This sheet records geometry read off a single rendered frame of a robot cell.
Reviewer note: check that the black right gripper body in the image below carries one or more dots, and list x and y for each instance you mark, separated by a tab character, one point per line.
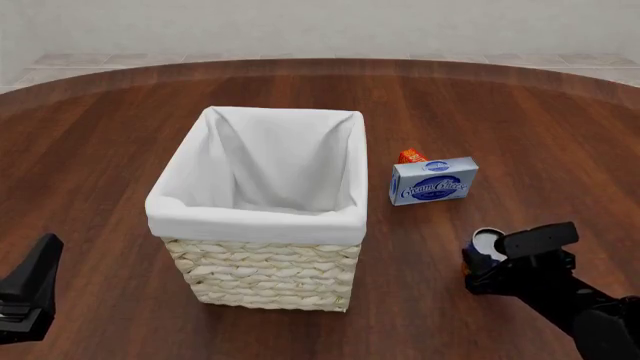
487	279

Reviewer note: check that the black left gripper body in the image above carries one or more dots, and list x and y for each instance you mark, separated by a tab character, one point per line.
25	320

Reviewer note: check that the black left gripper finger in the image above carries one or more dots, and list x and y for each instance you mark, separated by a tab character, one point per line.
37	270

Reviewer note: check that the alphabet soup tin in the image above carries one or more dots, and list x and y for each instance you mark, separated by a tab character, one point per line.
486	240

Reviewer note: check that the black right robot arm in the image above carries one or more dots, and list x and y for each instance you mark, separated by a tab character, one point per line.
585	307

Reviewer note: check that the woven basket with white liner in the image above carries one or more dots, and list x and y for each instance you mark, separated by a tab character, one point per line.
260	258

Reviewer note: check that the flat plate on black stalk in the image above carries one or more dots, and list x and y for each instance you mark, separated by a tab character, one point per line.
540	236

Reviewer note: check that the blue cream cheese box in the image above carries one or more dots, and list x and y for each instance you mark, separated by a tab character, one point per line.
434	183

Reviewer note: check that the orange red food box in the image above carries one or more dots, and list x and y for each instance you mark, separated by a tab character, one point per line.
412	156

